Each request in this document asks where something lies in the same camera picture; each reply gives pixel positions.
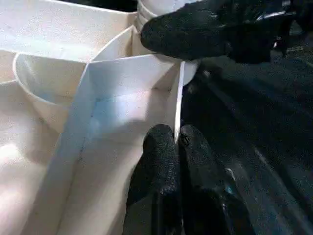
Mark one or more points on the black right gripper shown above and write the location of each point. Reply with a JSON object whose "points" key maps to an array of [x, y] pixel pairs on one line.
{"points": [[256, 31]]}

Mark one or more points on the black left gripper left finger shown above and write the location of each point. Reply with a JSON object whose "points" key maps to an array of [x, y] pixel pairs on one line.
{"points": [[156, 183]]}

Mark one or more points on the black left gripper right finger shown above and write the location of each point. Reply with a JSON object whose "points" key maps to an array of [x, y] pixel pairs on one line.
{"points": [[205, 195]]}

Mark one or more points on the white plastic table leg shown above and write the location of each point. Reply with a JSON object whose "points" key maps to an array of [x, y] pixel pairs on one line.
{"points": [[151, 7]]}

